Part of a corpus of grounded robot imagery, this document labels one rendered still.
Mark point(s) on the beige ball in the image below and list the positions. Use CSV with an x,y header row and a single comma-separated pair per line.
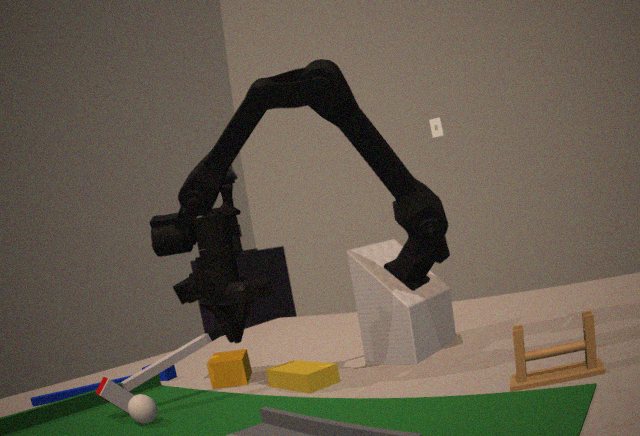
x,y
142,408

